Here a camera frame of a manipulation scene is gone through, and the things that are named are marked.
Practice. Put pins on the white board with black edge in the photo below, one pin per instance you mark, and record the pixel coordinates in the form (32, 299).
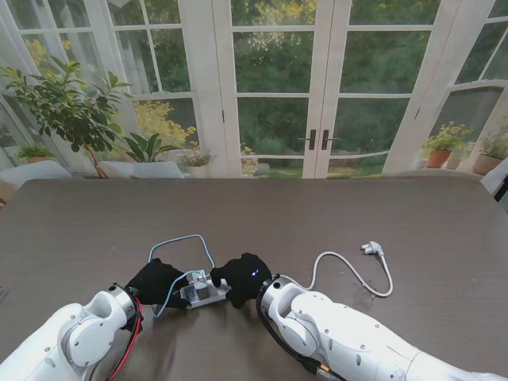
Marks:
(500, 174)

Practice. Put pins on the white power strip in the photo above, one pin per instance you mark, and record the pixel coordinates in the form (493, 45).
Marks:
(210, 295)

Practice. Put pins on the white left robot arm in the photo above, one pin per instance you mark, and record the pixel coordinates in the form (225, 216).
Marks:
(79, 341)

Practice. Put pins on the grey USB charger block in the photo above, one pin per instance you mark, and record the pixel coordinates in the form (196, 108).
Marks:
(199, 282)

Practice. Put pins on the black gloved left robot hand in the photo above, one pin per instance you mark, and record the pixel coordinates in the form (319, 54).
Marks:
(155, 283)

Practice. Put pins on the printed garden window backdrop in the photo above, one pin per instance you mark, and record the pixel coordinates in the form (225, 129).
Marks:
(274, 79)

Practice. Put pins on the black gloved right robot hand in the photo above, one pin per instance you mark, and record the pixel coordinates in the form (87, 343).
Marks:
(246, 278)

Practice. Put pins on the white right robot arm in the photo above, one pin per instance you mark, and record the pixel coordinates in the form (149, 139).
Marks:
(357, 337)

